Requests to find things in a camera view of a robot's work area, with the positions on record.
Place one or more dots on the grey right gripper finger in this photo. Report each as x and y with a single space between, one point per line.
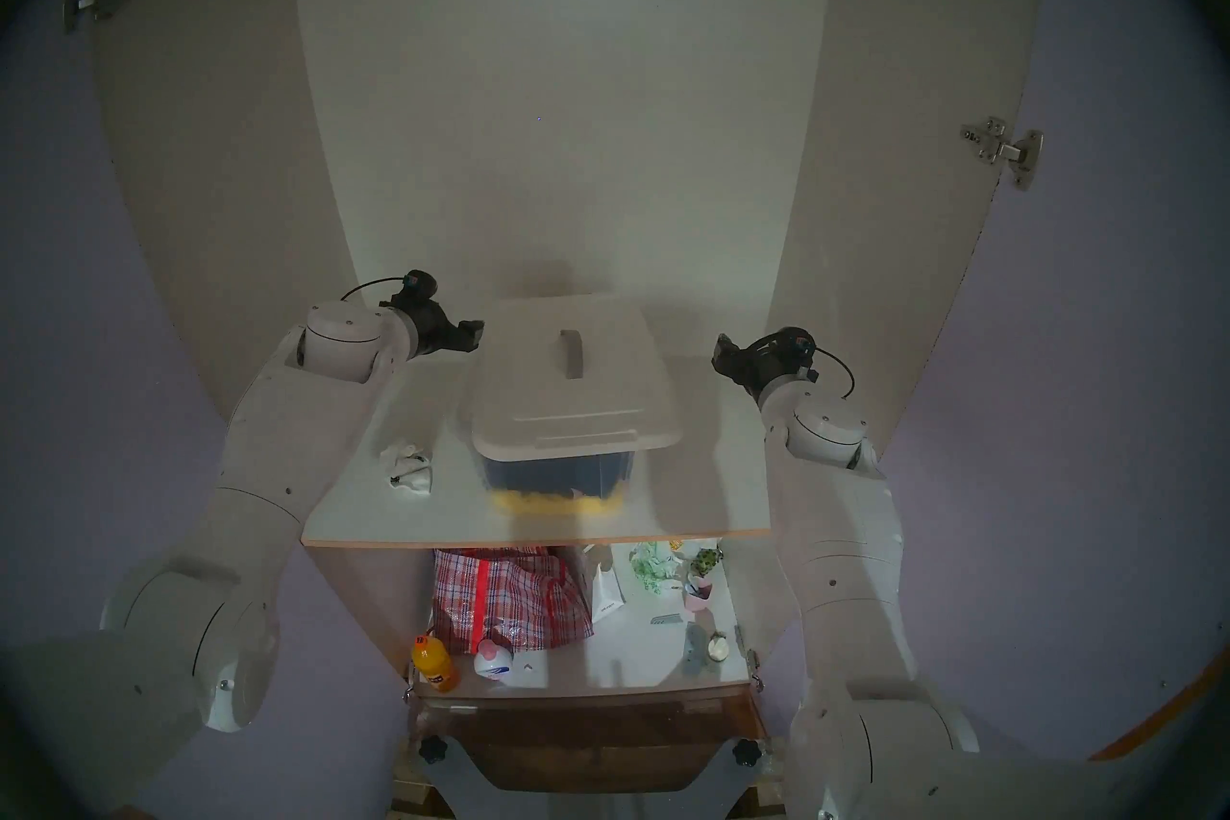
724 345
732 371

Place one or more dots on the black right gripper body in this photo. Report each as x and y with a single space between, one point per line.
769 362

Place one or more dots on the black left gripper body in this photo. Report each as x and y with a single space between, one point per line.
428 328

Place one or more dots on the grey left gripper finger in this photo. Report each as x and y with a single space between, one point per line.
469 328
466 344

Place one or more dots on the white bin lid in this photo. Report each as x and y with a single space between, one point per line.
567 405

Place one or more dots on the white sock pair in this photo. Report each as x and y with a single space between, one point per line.
408 467

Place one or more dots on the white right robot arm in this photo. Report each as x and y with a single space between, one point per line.
846 539

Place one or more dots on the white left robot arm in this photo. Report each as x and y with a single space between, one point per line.
269 463

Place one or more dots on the clear plastic storage bin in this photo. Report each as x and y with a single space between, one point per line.
557 477
557 472

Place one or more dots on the yellow socks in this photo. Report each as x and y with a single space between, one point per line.
557 503

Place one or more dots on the white wardrobe cabinet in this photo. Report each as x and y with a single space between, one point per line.
577 107

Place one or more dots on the metal cabinet door hinge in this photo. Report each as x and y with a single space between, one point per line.
91 3
1009 150

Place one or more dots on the small green plant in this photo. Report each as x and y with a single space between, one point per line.
707 561

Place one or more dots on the green white plastic bag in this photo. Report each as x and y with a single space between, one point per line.
651 563

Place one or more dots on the pink cup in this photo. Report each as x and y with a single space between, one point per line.
698 595

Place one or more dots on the red plaid bag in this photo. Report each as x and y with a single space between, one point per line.
500 597

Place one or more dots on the small round white object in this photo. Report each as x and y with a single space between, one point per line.
719 648

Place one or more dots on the white bottle pink cap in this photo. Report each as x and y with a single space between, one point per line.
495 662

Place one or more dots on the orange bottle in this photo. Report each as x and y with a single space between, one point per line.
434 664

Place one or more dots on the black knob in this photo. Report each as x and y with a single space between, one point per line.
433 750
748 753

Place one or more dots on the grey robot torso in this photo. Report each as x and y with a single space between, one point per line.
461 789

